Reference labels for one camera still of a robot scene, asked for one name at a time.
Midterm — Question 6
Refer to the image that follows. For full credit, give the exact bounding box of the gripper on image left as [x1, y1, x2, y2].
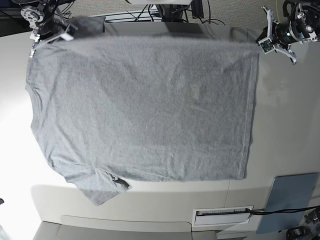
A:
[29, 6, 77, 58]

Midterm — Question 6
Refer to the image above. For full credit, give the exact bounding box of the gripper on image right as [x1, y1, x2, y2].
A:
[257, 5, 300, 64]

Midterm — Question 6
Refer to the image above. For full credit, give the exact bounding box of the grey T-shirt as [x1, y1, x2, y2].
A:
[25, 34, 259, 205]

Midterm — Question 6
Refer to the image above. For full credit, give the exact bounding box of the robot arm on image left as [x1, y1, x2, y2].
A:
[13, 0, 78, 58]

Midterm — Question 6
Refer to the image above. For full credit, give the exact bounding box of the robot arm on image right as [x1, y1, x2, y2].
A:
[255, 0, 320, 64]

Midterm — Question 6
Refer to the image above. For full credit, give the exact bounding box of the blue-grey flat pad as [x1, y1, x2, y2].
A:
[256, 172, 318, 234]

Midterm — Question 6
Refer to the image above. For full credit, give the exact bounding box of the black device at corner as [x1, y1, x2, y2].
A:
[286, 226, 311, 240]

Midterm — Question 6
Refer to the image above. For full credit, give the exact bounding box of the black cable bundle behind table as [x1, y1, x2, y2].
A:
[53, 0, 226, 26]

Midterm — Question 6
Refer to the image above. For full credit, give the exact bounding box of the black cable on table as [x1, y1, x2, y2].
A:
[246, 206, 320, 216]

